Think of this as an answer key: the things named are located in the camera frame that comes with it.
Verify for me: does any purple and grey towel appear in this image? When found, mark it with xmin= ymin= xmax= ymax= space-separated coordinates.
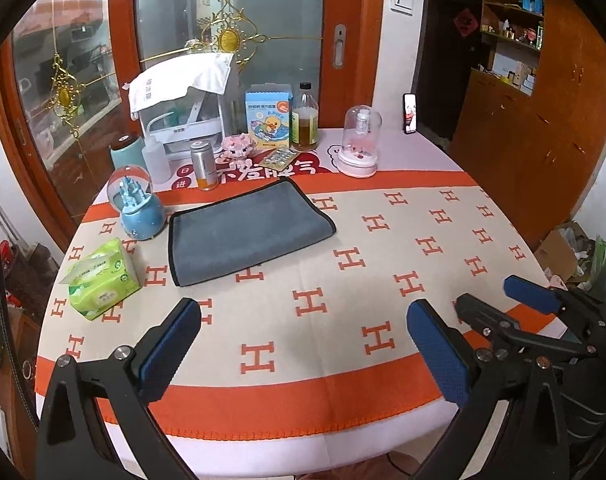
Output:
xmin=167 ymin=178 xmax=336 ymax=287

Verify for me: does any cardboard box on floor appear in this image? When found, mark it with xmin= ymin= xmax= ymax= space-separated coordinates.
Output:
xmin=534 ymin=221 xmax=596 ymax=283

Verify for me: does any green tissue pack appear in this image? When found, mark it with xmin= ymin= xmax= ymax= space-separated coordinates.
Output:
xmin=60 ymin=237 xmax=141 ymax=321

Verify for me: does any orange cream H-pattern blanket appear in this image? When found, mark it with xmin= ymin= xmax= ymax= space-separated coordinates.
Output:
xmin=36 ymin=170 xmax=563 ymax=441

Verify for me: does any blue castle snow globe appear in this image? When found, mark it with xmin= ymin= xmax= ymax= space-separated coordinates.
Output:
xmin=106 ymin=165 xmax=166 ymax=240

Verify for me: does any red white printed table mat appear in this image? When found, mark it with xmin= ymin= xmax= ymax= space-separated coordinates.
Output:
xmin=92 ymin=127 xmax=469 ymax=206

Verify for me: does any wooden cabinet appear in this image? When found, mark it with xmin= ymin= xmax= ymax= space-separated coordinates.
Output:
xmin=449 ymin=0 xmax=606 ymax=248

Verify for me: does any silver orange metal can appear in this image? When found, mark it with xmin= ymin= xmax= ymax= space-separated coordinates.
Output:
xmin=190 ymin=140 xmax=219 ymax=191

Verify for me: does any white squeeze bottle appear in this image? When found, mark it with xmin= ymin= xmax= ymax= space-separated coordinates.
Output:
xmin=141 ymin=136 xmax=172 ymax=184

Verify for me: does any teal cylindrical container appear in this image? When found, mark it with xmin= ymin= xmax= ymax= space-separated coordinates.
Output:
xmin=110 ymin=133 xmax=146 ymax=169

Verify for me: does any pink plush toy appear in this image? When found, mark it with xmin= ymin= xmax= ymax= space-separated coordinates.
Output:
xmin=219 ymin=133 xmax=255 ymax=164

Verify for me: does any foil pill blister pack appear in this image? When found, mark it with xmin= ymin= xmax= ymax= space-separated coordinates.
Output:
xmin=258 ymin=148 xmax=300 ymax=171

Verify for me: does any black smartphone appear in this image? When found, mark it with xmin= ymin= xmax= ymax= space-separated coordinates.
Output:
xmin=403 ymin=93 xmax=417 ymax=134

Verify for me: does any pink base glass dome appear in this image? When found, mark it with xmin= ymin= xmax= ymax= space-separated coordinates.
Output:
xmin=335 ymin=105 xmax=382 ymax=179

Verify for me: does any white desk appliance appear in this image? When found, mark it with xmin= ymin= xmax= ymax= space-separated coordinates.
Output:
xmin=130 ymin=87 xmax=232 ymax=160

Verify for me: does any blue duck picture box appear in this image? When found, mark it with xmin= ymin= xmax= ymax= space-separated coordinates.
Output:
xmin=245 ymin=82 xmax=293 ymax=150

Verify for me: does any amber liquid glass bottle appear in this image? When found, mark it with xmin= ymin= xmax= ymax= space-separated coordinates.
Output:
xmin=290 ymin=82 xmax=319 ymax=152

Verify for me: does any white paper sheet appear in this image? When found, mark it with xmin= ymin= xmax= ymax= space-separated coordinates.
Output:
xmin=127 ymin=52 xmax=233 ymax=114

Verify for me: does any black cable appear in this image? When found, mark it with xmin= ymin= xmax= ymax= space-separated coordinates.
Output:
xmin=0 ymin=199 xmax=40 ymax=434

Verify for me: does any silver door handle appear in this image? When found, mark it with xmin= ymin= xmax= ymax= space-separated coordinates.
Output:
xmin=332 ymin=24 xmax=346 ymax=70

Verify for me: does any white wall switch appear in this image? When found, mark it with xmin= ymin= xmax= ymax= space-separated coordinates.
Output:
xmin=390 ymin=0 xmax=414 ymax=16

